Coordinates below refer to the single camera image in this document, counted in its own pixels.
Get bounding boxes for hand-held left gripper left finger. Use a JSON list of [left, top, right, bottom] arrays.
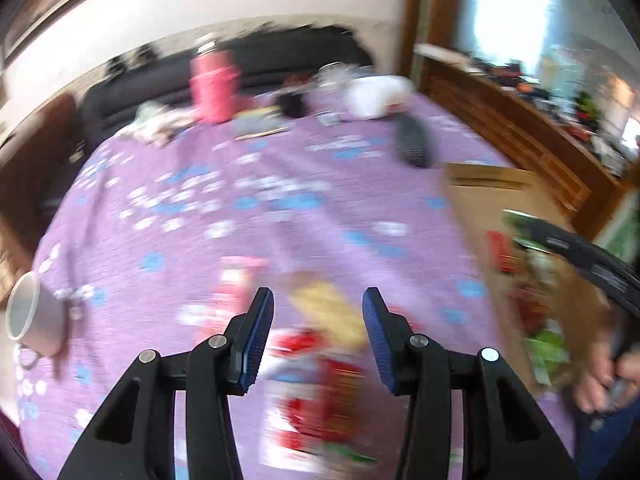
[[57, 286, 276, 480]]

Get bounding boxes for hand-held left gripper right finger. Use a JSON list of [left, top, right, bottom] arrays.
[[362, 286, 583, 480]]

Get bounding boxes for small red snack packet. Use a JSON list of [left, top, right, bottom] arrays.
[[320, 355, 372, 436]]

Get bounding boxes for yellow snack packet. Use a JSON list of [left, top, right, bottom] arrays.
[[287, 280, 371, 352]]

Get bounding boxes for white red printed snack packet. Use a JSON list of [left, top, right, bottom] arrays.
[[212, 256, 268, 323]]

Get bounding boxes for pile of mixed snacks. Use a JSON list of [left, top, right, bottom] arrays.
[[487, 210, 576, 391]]

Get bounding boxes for cardboard box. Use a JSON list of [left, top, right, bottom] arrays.
[[442, 162, 618, 396]]

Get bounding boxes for person's right forearm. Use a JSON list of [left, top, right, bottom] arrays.
[[575, 400, 640, 480]]

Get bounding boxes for person's right hand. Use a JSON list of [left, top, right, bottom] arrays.
[[574, 329, 632, 414]]

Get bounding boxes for purple floral tablecloth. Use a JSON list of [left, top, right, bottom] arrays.
[[12, 92, 581, 480]]

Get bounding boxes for dark clutter on cabinet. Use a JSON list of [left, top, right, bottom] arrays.
[[475, 57, 640, 171]]

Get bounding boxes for wooden cabinet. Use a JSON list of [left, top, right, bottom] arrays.
[[400, 0, 640, 241]]

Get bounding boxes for olive notebook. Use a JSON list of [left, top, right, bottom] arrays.
[[234, 107, 291, 141]]

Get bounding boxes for white mug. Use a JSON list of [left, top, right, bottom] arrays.
[[6, 270, 71, 371]]

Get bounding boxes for white cloth gloves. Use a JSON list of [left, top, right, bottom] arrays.
[[122, 101, 196, 147]]

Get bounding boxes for black cup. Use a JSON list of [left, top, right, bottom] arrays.
[[277, 77, 313, 118]]

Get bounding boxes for white plastic jar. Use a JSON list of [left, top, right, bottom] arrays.
[[345, 75, 416, 120]]

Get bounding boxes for glass window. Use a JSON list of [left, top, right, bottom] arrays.
[[460, 0, 640, 111]]

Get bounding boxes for white flat box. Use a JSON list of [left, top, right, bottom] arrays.
[[414, 44, 473, 68]]

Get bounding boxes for pink bottle with knitted sleeve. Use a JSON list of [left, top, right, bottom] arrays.
[[189, 35, 240, 125]]

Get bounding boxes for brown chair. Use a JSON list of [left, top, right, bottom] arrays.
[[0, 95, 81, 241]]

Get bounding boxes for black sofa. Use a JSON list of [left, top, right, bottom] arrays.
[[80, 25, 376, 136]]

